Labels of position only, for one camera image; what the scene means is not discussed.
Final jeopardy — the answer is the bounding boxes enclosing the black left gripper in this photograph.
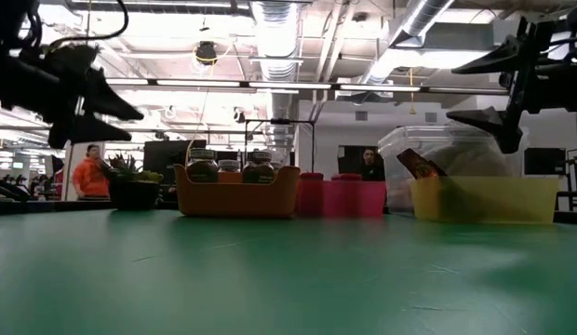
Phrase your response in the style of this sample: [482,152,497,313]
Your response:
[0,58,145,151]

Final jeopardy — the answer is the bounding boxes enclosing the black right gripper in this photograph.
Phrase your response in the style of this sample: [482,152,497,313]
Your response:
[446,20,577,155]

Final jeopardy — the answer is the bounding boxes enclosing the taco seasoning mix pouch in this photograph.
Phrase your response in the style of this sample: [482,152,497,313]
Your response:
[396,147,485,222]

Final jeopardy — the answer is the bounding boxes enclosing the bagel seasoning jar white label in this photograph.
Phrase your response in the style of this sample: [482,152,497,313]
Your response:
[185,148,221,184]

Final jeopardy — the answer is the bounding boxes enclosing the dark green spice jar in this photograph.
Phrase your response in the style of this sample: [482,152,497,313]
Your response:
[241,150,275,184]

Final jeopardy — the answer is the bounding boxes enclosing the red-lidded spice jar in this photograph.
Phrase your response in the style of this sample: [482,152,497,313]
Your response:
[297,172,325,218]
[331,172,364,218]

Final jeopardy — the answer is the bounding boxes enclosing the yellow hanging pendant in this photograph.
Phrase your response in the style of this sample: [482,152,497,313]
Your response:
[408,67,418,116]

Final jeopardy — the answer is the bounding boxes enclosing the yellow plastic bin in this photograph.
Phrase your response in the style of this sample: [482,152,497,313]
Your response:
[410,175,560,225]

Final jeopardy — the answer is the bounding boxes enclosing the clear plastic storage container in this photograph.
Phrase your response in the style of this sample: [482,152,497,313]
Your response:
[375,124,528,216]

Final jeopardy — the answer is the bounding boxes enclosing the black equipment stand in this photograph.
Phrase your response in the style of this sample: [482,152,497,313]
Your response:
[556,155,577,213]

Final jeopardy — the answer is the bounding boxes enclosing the small white-lidded spice jar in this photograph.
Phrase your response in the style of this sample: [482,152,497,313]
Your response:
[217,158,244,184]

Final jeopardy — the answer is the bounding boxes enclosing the orange plastic bin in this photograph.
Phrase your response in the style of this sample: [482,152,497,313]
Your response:
[173,162,302,220]

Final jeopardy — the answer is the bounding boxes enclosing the pink plastic bin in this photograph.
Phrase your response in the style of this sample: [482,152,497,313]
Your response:
[295,180,387,219]

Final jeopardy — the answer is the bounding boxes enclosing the overhead light bar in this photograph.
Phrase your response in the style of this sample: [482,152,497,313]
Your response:
[104,77,511,97]

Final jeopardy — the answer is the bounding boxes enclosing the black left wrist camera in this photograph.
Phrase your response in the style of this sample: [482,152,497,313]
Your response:
[49,44,100,72]

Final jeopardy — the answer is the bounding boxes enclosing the black wall monitor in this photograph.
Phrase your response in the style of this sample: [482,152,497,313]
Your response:
[524,147,568,176]

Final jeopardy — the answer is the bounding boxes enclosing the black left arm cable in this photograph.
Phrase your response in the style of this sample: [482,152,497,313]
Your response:
[36,0,130,50]

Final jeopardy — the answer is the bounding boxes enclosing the yellow hanging cable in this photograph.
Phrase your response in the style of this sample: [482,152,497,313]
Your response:
[184,44,234,164]

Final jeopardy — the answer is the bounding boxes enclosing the smooth silver ventilation duct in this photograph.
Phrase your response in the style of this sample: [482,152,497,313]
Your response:
[360,0,457,87]

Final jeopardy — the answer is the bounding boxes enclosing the silver ribbed ventilation duct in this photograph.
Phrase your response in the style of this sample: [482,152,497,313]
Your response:
[248,0,302,120]

